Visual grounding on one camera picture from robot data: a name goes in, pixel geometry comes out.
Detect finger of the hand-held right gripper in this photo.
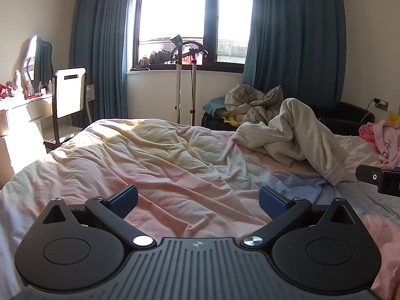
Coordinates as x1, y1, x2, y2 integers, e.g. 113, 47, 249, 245
355, 163, 400, 196

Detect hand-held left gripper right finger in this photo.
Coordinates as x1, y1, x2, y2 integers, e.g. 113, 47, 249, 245
240, 186, 358, 251

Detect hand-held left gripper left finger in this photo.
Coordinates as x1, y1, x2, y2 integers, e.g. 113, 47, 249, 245
40, 184, 157, 251

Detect white pants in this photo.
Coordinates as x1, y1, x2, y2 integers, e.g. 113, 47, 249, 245
233, 98, 360, 186

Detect light pink plush robe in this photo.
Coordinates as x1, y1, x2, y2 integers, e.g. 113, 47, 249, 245
373, 119, 400, 169

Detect hot pink knitted cloth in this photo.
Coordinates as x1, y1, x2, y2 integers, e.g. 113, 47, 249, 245
359, 123, 381, 144

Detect black sofa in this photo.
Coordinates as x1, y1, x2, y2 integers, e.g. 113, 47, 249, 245
201, 101, 375, 136

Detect pastel bed sheet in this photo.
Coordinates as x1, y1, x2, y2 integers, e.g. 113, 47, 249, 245
0, 118, 400, 300

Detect yellow plush toy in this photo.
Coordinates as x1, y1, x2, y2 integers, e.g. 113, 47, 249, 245
219, 109, 242, 126

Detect grey quilted jacket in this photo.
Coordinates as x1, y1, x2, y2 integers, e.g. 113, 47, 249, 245
224, 83, 286, 125

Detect white backed chair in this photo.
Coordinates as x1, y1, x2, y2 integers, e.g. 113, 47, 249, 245
44, 67, 94, 154

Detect garment steamer stand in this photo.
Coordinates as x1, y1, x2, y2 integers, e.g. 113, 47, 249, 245
170, 34, 209, 127

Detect white vanity table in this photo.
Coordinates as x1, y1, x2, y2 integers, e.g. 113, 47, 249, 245
0, 94, 55, 176

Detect row of small bottles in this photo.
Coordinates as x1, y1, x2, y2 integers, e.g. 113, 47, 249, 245
27, 79, 53, 97

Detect dark clutter pile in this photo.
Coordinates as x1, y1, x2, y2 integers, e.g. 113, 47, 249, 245
139, 50, 176, 67

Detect blue curtain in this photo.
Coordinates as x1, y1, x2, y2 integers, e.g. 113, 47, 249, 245
242, 0, 348, 104
69, 0, 146, 122

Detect wavy framed mirror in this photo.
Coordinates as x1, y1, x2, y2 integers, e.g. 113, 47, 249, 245
21, 35, 54, 90

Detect red ornaments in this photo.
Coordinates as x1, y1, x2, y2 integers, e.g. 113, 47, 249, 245
0, 83, 16, 99

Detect dark framed window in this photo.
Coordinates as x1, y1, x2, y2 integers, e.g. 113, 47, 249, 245
133, 0, 255, 74

